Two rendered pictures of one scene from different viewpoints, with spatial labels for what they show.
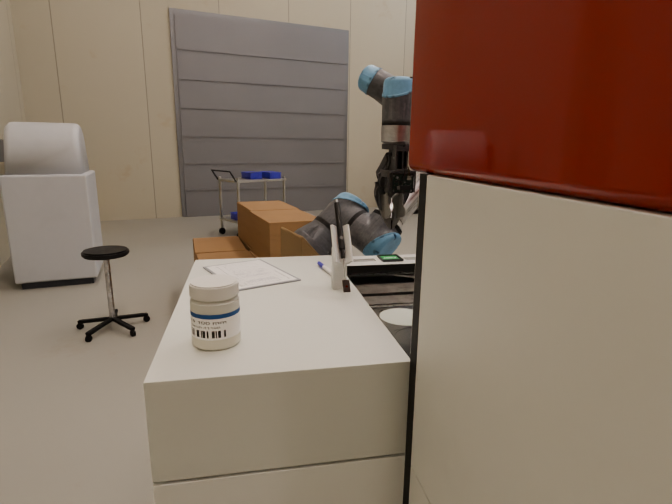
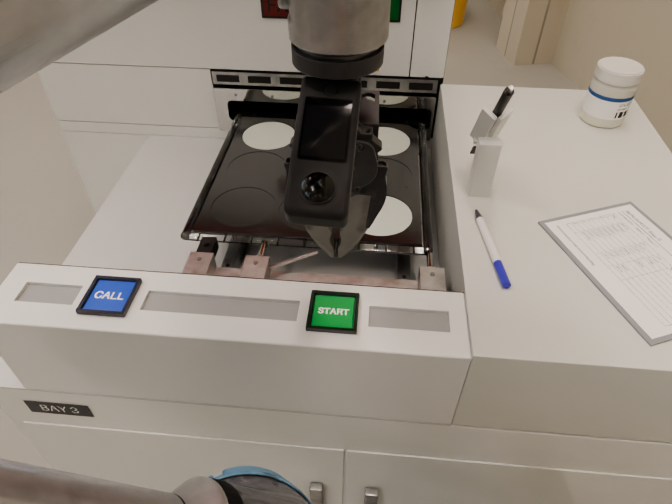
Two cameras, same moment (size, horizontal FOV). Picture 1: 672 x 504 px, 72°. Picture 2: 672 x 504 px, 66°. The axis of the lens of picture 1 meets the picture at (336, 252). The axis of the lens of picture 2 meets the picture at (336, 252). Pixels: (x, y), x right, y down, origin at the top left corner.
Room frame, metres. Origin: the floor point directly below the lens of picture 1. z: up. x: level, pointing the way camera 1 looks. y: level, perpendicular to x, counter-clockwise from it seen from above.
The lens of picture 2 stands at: (1.53, -0.03, 1.41)
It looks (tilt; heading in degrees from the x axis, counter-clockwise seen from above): 44 degrees down; 196
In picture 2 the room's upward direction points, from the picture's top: straight up
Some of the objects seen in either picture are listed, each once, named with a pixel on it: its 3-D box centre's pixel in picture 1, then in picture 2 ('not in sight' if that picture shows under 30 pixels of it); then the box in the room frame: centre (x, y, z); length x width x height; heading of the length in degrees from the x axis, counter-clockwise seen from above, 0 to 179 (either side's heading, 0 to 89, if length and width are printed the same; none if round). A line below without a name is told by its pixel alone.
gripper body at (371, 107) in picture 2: (396, 169); (338, 110); (1.15, -0.15, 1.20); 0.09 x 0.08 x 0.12; 12
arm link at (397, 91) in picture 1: (398, 101); not in sight; (1.16, -0.15, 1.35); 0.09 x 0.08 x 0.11; 143
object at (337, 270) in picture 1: (341, 258); (486, 145); (0.89, -0.01, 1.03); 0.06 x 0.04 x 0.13; 11
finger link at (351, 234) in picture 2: (388, 211); (353, 211); (1.15, -0.13, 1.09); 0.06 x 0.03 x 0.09; 12
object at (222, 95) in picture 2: not in sight; (323, 113); (0.63, -0.33, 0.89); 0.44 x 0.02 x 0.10; 101
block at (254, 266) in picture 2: not in sight; (253, 282); (1.10, -0.28, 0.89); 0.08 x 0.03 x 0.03; 11
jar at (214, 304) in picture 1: (215, 311); (610, 93); (0.64, 0.18, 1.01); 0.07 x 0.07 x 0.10
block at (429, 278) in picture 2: not in sight; (432, 294); (1.06, -0.04, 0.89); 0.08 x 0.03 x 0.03; 11
